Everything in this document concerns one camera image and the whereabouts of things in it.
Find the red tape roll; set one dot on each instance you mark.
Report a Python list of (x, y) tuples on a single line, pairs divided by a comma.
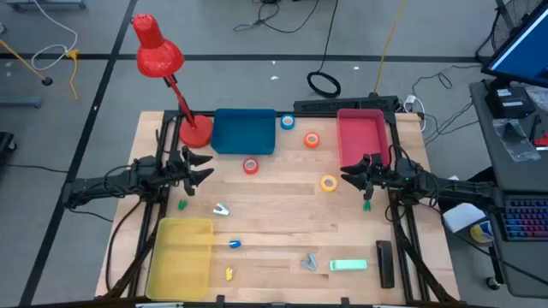
[(245, 166)]

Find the red desk object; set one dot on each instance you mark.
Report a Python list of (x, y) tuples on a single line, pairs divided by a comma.
[(543, 140)]

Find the yellow tape roll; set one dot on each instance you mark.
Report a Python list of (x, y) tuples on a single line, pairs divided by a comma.
[(323, 183)]

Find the orange tape roll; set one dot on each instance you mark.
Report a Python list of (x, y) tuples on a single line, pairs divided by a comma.
[(306, 140)]

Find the computer monitor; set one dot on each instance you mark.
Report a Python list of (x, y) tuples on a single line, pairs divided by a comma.
[(522, 51)]

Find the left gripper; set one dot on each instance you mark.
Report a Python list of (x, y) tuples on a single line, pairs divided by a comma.
[(177, 169)]

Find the black aluminium table frame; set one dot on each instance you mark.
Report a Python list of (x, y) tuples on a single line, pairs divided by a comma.
[(171, 114)]

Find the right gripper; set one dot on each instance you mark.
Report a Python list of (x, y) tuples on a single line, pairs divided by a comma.
[(377, 171)]

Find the yellow translucent plastic bin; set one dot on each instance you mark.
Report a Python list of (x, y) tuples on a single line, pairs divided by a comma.
[(180, 261)]

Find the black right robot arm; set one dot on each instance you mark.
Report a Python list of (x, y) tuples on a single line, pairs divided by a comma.
[(449, 186)]

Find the yellow pole with black tip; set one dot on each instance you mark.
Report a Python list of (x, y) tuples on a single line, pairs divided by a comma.
[(47, 80)]

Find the grey desk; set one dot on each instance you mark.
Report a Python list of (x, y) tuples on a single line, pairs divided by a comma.
[(514, 175)]

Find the blue mini stapler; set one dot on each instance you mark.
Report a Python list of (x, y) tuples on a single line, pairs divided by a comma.
[(234, 244)]

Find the small green peg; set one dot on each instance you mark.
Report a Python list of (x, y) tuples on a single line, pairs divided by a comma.
[(182, 205)]

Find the black fan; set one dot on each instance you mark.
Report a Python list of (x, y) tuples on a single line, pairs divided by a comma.
[(503, 30)]

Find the green mini stapler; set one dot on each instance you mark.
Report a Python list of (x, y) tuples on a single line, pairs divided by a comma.
[(367, 206)]

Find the red desk lamp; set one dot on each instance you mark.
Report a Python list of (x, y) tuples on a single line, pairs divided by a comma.
[(158, 55)]

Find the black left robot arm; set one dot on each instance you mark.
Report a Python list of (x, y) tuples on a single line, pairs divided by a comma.
[(107, 184)]

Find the backlit rainbow keyboard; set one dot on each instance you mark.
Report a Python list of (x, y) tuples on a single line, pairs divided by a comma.
[(524, 218)]

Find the yellow mini stapler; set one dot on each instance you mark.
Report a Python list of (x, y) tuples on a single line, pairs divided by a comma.
[(229, 274)]

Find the clear plastic bag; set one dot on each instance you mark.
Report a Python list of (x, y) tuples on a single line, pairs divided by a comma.
[(516, 139)]

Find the black mini computer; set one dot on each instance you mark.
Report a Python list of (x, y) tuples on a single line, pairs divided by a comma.
[(509, 102)]

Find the mint green stapler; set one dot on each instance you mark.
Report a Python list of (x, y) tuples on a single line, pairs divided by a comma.
[(348, 265)]

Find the white box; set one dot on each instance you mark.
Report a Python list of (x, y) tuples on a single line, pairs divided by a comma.
[(462, 216)]

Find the black perforated bar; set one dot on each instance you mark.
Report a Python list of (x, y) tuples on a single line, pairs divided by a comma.
[(342, 104)]

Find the grey cart base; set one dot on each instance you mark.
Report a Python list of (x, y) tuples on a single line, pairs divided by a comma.
[(21, 102), (43, 4)]

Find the black stapler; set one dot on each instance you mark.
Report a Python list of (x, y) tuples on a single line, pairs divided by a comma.
[(385, 265)]

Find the blue plastic bin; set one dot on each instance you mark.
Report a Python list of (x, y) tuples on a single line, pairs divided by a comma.
[(244, 132)]

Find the blue tape roll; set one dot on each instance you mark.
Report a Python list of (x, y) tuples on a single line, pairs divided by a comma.
[(283, 122)]

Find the pink plastic bin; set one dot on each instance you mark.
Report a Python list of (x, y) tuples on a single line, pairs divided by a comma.
[(361, 137)]

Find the grey-blue staple remover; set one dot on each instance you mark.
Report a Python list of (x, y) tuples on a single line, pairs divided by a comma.
[(309, 263)]

